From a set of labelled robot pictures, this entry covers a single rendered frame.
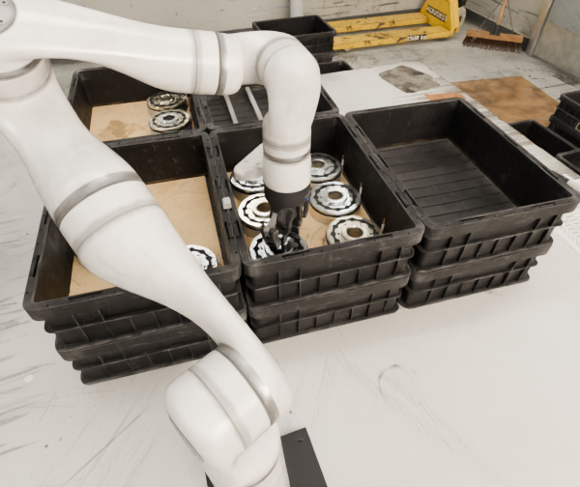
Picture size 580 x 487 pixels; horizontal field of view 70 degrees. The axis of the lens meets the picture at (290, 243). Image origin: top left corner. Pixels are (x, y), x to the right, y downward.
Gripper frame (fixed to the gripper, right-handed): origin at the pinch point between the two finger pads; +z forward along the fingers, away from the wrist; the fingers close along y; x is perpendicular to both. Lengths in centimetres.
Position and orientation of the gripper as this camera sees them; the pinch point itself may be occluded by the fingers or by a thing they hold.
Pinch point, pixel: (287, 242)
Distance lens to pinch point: 75.5
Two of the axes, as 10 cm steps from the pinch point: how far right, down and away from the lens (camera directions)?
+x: -8.6, -3.6, 3.5
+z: 0.0, 7.0, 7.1
